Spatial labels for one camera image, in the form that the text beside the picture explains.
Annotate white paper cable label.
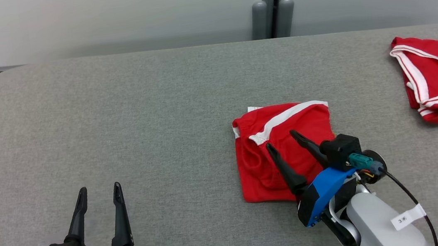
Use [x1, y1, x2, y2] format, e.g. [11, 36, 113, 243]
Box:
[389, 202, 429, 232]

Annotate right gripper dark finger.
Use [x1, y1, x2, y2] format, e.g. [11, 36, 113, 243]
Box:
[265, 138, 309, 197]
[289, 126, 331, 172]

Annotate red shorts with white stripe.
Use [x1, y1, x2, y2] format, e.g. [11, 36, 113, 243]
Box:
[230, 97, 343, 207]

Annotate right black cable teal plug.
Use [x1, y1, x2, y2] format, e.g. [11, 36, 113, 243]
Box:
[348, 144, 438, 246]

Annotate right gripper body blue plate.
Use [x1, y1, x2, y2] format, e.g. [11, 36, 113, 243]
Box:
[290, 147, 394, 229]

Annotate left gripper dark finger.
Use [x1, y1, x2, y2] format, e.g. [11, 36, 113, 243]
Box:
[58, 187, 93, 245]
[104, 181, 135, 246]

